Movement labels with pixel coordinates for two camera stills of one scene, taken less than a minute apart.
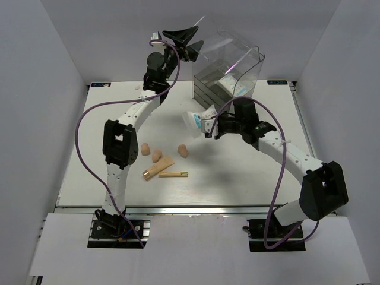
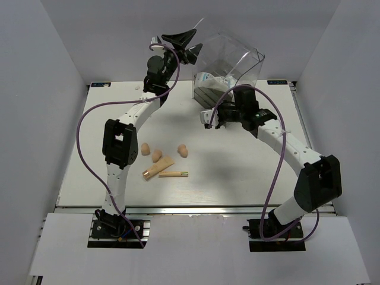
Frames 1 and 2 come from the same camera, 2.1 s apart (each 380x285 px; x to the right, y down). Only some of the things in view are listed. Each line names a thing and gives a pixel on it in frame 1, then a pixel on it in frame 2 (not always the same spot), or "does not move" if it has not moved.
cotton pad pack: x=193 y=122 -> x=205 y=79
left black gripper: x=183 y=36 does not move
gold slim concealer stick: x=174 y=174 does not move
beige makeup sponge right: x=182 y=150 does not move
